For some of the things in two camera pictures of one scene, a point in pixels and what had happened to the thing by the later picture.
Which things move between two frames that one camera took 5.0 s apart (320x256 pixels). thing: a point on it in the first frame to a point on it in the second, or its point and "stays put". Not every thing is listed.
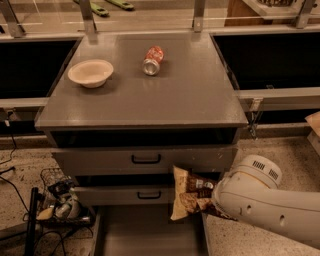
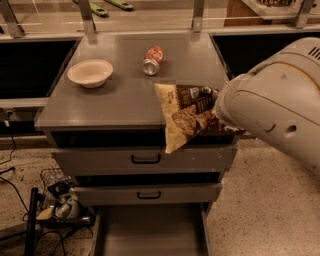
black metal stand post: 32,224 stays put
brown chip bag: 193,193 to 187,112
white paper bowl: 91,73 stays put
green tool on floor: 95,9 stays put
